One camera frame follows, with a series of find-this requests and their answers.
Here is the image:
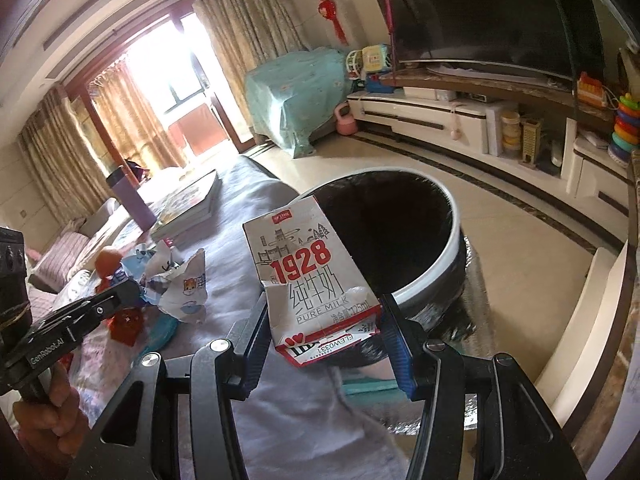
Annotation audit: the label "light blue plate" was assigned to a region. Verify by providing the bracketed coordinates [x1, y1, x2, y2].
[136, 310, 179, 352]

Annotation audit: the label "brown sheer curtain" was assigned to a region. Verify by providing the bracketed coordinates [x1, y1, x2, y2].
[87, 59, 174, 172]

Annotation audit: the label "white television cabinet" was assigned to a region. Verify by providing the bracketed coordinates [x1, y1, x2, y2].
[345, 67, 637, 221]

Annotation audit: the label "white and red milk carton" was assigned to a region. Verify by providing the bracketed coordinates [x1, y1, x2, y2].
[242, 197, 383, 368]

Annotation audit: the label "grey table cloth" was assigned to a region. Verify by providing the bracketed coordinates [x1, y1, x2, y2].
[50, 154, 427, 480]

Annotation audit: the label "yellow and green toy box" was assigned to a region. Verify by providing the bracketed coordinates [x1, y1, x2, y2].
[361, 43, 391, 72]

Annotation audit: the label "blue toy truck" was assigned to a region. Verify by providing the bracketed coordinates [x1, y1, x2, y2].
[367, 73, 396, 95]

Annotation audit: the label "black flat television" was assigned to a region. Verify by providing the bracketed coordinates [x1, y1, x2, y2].
[362, 0, 607, 85]

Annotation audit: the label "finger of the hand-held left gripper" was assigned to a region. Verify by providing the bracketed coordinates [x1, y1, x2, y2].
[54, 278, 145, 342]

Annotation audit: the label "rainbow stacking ring toy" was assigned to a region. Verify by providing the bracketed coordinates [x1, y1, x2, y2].
[607, 92, 640, 165]

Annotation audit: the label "purple cup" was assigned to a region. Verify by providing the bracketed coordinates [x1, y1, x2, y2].
[106, 162, 159, 231]

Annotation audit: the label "pink striped cushion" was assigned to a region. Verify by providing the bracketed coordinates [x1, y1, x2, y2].
[29, 231, 92, 294]

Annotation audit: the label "white cartoon wrapper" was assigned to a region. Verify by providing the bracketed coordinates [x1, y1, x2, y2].
[157, 249, 209, 324]

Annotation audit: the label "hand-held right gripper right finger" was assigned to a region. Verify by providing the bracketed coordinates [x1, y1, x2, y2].
[381, 294, 586, 480]

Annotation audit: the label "yellow and red block toy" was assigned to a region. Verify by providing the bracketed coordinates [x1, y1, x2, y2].
[577, 72, 609, 109]

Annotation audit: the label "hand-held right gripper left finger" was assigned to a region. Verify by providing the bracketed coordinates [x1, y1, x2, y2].
[65, 294, 274, 480]

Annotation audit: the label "tan perforated box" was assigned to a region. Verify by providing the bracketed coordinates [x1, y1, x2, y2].
[519, 115, 544, 167]

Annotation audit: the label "yellow stacked containers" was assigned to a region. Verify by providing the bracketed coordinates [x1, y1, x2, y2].
[500, 110, 521, 154]

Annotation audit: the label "black bin with white rim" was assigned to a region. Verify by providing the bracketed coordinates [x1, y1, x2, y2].
[295, 170, 497, 433]

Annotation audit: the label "balcony glass door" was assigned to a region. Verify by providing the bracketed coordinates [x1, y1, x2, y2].
[65, 10, 252, 172]

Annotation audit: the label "stack of picture books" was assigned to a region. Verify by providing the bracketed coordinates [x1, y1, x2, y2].
[149, 170, 221, 242]

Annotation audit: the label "red strap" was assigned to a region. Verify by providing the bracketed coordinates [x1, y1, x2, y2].
[379, 0, 402, 87]

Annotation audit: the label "pink kettlebell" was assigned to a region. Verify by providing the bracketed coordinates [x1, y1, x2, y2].
[336, 102, 357, 135]

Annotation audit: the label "person's left hand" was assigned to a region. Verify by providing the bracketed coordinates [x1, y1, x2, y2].
[12, 362, 93, 480]

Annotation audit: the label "white and blue wrapper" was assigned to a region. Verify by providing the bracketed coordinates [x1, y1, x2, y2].
[140, 240, 177, 288]

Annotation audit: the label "teal covered furniture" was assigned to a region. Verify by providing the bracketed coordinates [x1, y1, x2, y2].
[244, 46, 358, 157]

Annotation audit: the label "beige patterned curtain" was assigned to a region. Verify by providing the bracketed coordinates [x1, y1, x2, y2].
[192, 0, 309, 147]
[16, 86, 109, 222]

